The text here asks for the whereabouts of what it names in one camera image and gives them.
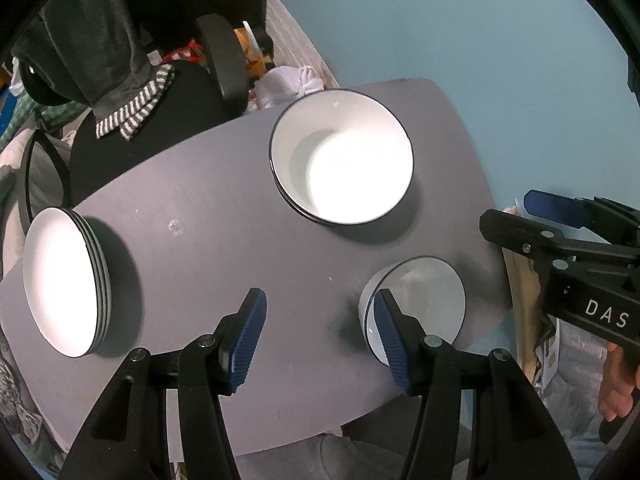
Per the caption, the black office chair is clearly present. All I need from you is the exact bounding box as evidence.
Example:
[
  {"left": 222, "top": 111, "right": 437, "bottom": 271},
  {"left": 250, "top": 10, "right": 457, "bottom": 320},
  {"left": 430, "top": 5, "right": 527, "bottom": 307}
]
[{"left": 20, "top": 0, "right": 273, "bottom": 236}]

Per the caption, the white plastic bag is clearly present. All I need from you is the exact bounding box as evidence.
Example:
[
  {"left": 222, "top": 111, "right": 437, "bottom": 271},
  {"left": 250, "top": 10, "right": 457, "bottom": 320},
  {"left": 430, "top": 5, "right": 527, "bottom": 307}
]
[{"left": 254, "top": 64, "right": 327, "bottom": 111}]

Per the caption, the person's right hand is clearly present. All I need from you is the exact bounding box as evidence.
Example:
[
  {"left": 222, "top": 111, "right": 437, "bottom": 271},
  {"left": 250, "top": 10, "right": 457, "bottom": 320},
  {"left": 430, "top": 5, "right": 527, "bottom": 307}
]
[{"left": 599, "top": 341, "right": 640, "bottom": 422}]

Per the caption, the green checked cloth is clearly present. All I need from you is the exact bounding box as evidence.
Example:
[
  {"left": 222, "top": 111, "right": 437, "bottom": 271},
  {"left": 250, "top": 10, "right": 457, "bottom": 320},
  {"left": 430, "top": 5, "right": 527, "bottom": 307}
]
[{"left": 0, "top": 92, "right": 91, "bottom": 148}]

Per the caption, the silver quilted bag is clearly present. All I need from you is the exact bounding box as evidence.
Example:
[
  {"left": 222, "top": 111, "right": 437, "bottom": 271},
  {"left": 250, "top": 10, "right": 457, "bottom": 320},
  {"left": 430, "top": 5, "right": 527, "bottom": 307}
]
[{"left": 540, "top": 317, "right": 618, "bottom": 443}]

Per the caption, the white plate with black rim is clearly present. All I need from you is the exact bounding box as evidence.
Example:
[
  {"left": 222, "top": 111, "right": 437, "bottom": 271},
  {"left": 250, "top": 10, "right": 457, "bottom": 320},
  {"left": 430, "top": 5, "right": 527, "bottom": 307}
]
[
  {"left": 65, "top": 208, "right": 104, "bottom": 356},
  {"left": 22, "top": 207, "right": 99, "bottom": 359},
  {"left": 70, "top": 211, "right": 108, "bottom": 353},
  {"left": 75, "top": 215, "right": 112, "bottom": 348}
]

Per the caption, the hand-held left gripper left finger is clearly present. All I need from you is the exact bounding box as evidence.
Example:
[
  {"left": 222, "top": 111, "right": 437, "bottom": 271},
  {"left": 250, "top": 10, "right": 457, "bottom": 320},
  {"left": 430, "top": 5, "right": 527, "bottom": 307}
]
[{"left": 59, "top": 288, "right": 267, "bottom": 480}]

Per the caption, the grey white striped cloth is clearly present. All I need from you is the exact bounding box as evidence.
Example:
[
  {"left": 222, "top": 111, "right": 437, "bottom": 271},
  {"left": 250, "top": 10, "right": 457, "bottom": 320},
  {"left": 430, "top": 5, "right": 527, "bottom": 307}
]
[{"left": 0, "top": 350, "right": 46, "bottom": 441}]

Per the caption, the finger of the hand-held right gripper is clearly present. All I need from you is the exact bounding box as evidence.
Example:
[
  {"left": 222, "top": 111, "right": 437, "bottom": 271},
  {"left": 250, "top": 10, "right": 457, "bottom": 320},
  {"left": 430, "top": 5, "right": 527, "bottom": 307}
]
[
  {"left": 479, "top": 208, "right": 592, "bottom": 275},
  {"left": 522, "top": 189, "right": 597, "bottom": 228}
]

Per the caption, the orange plastic bag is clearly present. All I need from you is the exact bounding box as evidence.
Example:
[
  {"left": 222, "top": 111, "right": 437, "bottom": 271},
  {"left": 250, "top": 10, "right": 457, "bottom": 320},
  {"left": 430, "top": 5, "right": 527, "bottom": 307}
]
[{"left": 235, "top": 22, "right": 275, "bottom": 81}]

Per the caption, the light wooden frame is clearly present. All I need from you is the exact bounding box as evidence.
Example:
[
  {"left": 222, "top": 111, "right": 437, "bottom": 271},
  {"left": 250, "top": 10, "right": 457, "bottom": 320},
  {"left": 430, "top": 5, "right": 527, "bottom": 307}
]
[{"left": 501, "top": 205, "right": 557, "bottom": 391}]

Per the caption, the grey garment with striped cuffs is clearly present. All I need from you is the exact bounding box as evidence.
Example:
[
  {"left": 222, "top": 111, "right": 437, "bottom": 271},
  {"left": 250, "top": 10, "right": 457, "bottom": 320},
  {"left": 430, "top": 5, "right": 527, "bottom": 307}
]
[{"left": 12, "top": 0, "right": 176, "bottom": 141}]

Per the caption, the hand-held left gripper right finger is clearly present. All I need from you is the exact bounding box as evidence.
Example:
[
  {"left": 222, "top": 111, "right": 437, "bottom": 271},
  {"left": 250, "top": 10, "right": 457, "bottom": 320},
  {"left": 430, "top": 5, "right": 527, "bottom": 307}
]
[{"left": 374, "top": 288, "right": 581, "bottom": 480}]

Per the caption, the small white ribbed bowl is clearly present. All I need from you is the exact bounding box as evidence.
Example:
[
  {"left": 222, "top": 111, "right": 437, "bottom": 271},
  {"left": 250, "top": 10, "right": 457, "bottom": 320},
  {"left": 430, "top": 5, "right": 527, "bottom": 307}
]
[{"left": 358, "top": 256, "right": 467, "bottom": 368}]

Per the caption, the red striped packet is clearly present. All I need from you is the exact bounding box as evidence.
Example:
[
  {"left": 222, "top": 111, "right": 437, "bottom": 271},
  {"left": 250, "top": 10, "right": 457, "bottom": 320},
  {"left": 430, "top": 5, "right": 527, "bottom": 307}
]
[{"left": 172, "top": 37, "right": 207, "bottom": 63}]

